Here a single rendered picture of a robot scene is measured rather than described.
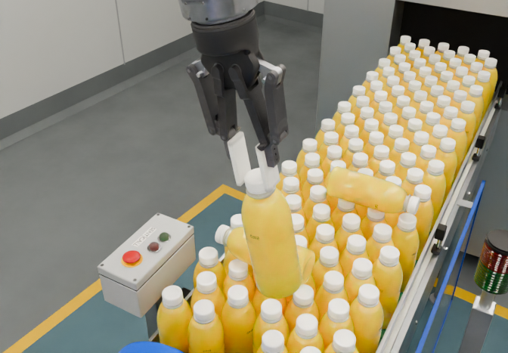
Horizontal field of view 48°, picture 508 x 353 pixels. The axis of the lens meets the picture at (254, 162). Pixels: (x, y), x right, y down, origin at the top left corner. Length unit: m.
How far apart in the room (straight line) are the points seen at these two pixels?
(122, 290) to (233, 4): 0.72
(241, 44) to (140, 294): 0.66
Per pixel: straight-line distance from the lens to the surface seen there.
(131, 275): 1.16
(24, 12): 3.86
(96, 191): 3.31
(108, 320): 2.58
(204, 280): 1.13
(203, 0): 0.62
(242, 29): 0.64
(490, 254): 1.05
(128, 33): 4.43
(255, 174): 0.76
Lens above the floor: 1.90
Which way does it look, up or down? 34 degrees down
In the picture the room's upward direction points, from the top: straight up
